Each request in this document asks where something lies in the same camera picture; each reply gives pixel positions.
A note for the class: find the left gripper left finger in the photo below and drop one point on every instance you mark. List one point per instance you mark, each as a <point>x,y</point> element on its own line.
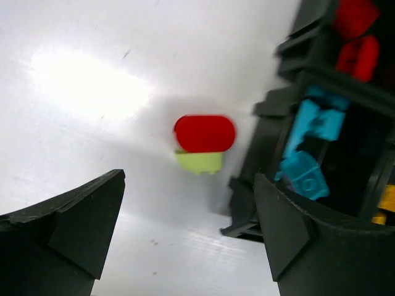
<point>59,246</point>

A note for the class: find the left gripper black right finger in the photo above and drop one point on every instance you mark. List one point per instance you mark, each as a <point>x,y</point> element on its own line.
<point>314,250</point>

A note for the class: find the cyan rounded lego piece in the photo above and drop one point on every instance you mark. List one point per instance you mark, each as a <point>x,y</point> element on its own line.
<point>303,175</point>

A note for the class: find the yellow butterfly lego piece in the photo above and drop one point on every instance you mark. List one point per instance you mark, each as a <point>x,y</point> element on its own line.
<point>385,207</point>

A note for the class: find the small cyan lego brick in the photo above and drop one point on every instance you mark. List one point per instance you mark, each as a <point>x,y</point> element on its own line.
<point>328,124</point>

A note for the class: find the light green lego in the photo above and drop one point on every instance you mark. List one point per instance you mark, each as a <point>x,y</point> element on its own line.
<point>200,162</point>

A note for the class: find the blue long lego brick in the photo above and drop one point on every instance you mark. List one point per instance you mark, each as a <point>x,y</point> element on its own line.
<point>307,112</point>

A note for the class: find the red rounded lego brick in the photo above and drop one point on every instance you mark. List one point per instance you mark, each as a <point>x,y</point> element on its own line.
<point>205,133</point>

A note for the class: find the red curved lego brick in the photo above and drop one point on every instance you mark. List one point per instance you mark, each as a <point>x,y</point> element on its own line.
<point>358,58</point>

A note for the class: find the small cyan lego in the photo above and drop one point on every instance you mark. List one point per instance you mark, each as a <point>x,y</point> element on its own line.
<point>327,99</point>

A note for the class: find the black four-compartment sorting tray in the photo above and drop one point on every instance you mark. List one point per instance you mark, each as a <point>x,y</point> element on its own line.
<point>357,166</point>

